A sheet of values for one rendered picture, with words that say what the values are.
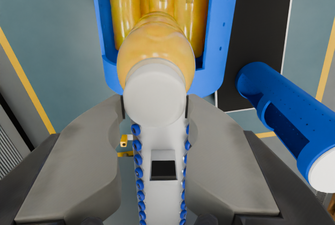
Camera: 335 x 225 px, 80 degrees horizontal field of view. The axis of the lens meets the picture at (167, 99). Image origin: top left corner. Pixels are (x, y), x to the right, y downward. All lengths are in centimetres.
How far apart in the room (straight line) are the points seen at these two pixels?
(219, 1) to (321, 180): 86
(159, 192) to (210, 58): 81
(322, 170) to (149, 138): 68
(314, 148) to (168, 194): 66
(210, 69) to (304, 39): 160
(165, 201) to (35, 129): 154
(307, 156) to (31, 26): 183
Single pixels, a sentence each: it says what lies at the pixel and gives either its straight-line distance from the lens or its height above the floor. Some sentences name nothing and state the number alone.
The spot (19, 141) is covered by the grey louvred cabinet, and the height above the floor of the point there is 15.
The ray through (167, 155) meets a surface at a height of 96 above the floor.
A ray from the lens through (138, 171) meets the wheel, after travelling 89.
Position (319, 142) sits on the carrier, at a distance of 98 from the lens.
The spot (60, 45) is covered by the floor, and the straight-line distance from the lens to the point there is 178.
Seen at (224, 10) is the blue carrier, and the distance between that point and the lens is 38.
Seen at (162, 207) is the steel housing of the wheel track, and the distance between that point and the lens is 116.
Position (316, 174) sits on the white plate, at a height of 104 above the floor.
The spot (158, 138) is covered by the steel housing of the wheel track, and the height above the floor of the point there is 93.
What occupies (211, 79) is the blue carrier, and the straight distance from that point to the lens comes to 40.
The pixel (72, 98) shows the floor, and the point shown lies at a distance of 193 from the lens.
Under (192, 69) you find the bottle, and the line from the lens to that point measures 16.
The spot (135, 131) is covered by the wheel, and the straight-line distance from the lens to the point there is 74.
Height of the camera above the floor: 156
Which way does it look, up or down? 61 degrees down
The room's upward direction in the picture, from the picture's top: 176 degrees clockwise
